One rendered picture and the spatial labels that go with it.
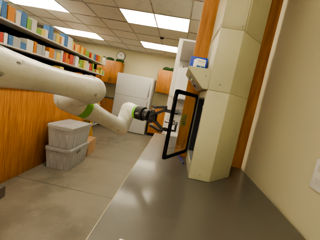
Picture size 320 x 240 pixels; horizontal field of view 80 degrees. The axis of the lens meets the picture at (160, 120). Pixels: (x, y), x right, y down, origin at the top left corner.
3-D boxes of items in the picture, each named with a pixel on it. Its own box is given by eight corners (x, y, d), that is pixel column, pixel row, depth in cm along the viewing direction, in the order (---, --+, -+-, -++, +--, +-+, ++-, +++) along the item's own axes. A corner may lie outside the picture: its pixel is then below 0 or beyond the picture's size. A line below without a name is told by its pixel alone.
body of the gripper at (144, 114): (140, 120, 121) (151, 124, 116) (142, 107, 120) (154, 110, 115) (147, 120, 127) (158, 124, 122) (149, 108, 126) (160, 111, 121)
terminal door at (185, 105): (186, 152, 130) (198, 94, 125) (162, 160, 105) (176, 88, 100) (185, 152, 131) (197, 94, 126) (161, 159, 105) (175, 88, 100)
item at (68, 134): (90, 142, 328) (93, 123, 324) (71, 151, 268) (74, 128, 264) (67, 136, 331) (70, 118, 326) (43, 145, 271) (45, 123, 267)
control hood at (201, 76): (199, 92, 126) (203, 76, 125) (207, 89, 94) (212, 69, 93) (183, 88, 127) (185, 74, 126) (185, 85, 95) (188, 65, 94)
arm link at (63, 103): (63, 101, 83) (68, 78, 88) (45, 107, 88) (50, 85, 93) (94, 116, 98) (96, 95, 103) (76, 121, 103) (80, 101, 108)
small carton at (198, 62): (200, 72, 108) (202, 61, 107) (204, 71, 103) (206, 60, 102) (192, 70, 107) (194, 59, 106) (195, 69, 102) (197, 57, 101)
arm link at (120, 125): (97, 100, 101) (85, 97, 108) (87, 120, 99) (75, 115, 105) (135, 124, 131) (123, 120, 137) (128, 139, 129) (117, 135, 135)
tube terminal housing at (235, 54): (221, 166, 130) (248, 52, 121) (235, 188, 98) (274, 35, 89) (185, 158, 132) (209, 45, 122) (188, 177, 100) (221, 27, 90)
